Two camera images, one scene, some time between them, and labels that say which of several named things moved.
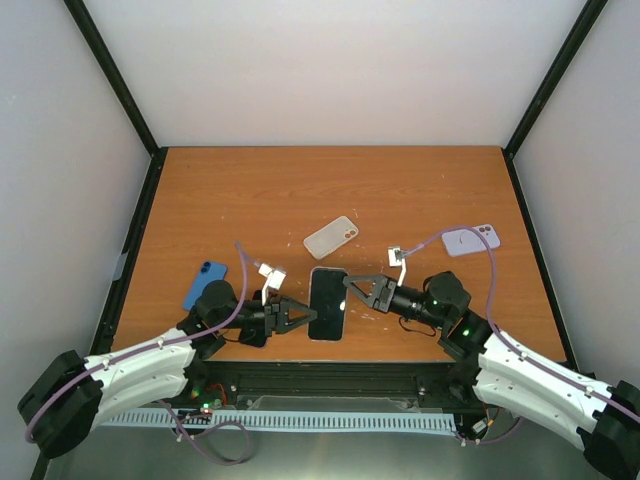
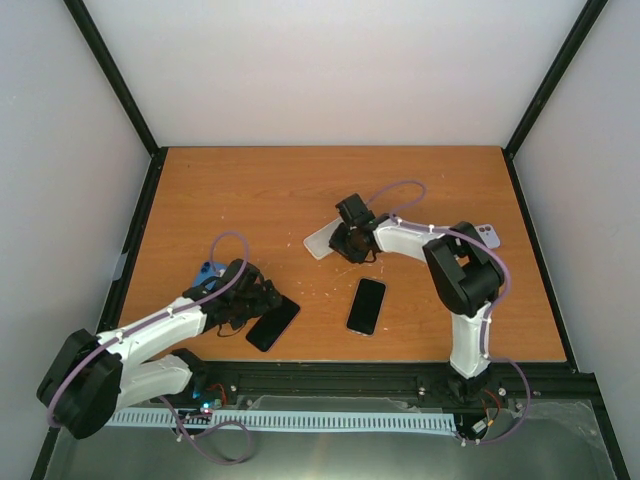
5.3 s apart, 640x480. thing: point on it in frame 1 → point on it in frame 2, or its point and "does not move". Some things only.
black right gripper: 380,296 → 335,244
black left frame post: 123,91 does not move
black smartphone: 331,237 does not move
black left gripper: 277,317 → 263,305
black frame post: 526,124 does not move
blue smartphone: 207,273 does not move
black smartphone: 328,297 → 366,306
